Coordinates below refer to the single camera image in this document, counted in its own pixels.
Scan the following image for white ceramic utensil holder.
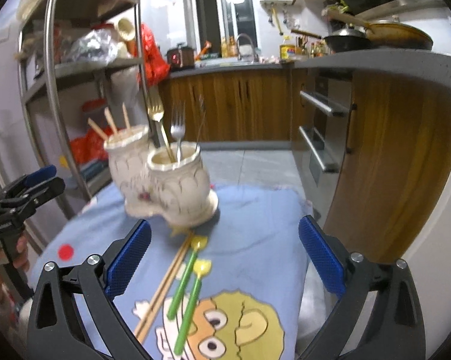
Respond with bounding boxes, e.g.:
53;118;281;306
103;125;218;228

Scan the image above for kitchen window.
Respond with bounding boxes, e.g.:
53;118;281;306
187;0;259;54

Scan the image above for grey countertop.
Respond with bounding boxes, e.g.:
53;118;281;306
169;49;451;90

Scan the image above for yellow oil bottle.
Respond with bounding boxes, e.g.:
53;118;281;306
279;35;296;60

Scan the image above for wooden chopstick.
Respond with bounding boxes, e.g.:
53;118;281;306
87;118;108;141
104;106;118;136
133;232;193;340
121;102;132;133
137;233;195;345

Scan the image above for wooden kitchen cabinets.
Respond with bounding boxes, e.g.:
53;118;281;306
159;67;451;263

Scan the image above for clear plastic bag on shelf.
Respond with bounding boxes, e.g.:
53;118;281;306
61;28;131;65

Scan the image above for steel shelf rack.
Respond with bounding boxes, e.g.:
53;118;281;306
18;0;149;201

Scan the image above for silver steel fork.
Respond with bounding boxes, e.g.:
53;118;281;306
170;100;186;163

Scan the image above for blue cartoon cloth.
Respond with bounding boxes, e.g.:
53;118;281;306
26;183;313;360

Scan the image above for red plastic bag hanging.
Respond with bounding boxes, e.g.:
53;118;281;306
140;23;170;87

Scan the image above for green yellow tulip utensil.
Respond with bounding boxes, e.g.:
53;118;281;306
167;236;208;321
173;259;213;356

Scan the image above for sink faucet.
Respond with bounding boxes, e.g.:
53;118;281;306
236;33;260;63

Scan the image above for silver flower-handle spoon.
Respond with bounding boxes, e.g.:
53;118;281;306
195;94;206;149

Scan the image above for gold fork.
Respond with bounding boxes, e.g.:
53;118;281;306
147;86;176;163

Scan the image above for wooden chopstick in holder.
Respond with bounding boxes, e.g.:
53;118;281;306
87;118;108;141

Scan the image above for brown frying pan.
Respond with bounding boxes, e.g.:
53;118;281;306
321;8;434;51

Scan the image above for black wok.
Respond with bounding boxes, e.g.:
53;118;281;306
291;28;372;53

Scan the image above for dark rice cooker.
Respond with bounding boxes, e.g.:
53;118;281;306
166;43;196;71

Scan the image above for built-in steel oven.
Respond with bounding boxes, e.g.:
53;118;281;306
291;69;352;215

